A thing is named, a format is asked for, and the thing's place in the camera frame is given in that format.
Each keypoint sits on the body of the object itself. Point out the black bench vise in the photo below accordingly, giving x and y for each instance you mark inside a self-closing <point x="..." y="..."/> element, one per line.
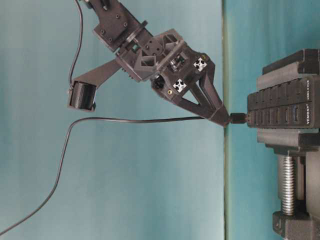
<point x="298" y="154"/>

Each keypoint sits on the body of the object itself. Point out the black USB hub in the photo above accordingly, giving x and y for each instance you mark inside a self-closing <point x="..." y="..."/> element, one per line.
<point x="290" y="105"/>

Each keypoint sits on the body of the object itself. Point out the black active robot arm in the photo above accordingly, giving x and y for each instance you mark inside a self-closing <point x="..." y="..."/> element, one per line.
<point x="115" y="22"/>

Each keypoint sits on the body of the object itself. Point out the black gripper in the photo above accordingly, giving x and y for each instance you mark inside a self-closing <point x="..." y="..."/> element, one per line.
<point x="177" y="73"/>

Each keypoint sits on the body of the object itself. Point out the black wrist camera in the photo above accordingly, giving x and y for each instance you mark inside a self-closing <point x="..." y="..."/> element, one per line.
<point x="83" y="95"/>

